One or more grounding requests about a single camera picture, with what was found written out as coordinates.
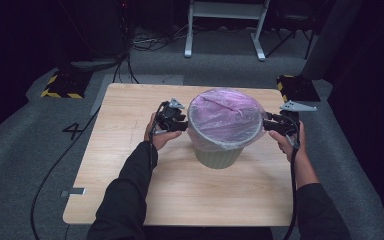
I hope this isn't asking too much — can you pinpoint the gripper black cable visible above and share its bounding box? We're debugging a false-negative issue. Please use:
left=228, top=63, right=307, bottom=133
left=281, top=122, right=303, bottom=240
left=147, top=101, right=168, bottom=175

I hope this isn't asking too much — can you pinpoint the person's left hand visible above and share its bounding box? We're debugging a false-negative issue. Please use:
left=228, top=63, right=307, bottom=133
left=143, top=112, right=183, bottom=151

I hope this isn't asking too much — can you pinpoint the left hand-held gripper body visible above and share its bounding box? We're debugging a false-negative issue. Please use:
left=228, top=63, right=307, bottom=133
left=155, top=97, right=185, bottom=133

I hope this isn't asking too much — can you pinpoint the grey pillar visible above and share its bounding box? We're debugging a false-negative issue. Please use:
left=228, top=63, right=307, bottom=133
left=300, top=0, right=364, bottom=81

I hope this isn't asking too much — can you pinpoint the grey tape piece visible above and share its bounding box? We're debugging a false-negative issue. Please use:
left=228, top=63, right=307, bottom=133
left=60, top=187, right=87, bottom=198

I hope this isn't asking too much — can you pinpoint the person's right hand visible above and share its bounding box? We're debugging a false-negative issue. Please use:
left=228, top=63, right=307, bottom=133
left=268, top=121, right=306, bottom=163

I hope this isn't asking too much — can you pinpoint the pink plastic bag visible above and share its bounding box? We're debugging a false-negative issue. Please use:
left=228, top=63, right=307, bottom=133
left=186, top=87, right=268, bottom=154

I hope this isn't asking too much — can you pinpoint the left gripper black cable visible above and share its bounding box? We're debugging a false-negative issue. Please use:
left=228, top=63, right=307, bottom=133
left=147, top=101, right=168, bottom=175

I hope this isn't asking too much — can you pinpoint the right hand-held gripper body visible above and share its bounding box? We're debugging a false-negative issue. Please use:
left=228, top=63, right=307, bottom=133
left=279, top=99, right=317, bottom=137

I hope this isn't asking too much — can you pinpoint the long black floor cable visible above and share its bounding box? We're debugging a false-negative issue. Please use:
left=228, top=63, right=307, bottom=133
left=29, top=105, right=102, bottom=240

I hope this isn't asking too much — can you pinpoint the white metal stand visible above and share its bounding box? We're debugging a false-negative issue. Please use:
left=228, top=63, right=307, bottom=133
left=183, top=0, right=271, bottom=62

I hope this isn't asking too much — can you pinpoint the black stand cable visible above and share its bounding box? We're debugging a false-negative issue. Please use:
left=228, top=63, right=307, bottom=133
left=112, top=0, right=140, bottom=84

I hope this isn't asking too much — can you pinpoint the green ribbed plastic bin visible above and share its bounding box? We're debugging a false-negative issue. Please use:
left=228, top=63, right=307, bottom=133
left=193, top=144, right=245, bottom=170

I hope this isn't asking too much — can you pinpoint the black folding stand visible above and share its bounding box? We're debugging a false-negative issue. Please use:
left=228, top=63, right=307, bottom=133
left=265, top=0, right=317, bottom=60

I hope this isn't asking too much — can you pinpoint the bundle of floor cables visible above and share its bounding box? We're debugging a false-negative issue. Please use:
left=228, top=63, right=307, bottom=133
left=129, top=24, right=194, bottom=53

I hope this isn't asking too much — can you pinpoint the black yellow striped base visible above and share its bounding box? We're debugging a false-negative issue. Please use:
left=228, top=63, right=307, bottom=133
left=276, top=74, right=322, bottom=103
left=40, top=69, right=93, bottom=100

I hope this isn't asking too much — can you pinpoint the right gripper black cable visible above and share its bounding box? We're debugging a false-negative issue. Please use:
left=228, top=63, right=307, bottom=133
left=281, top=122, right=303, bottom=240

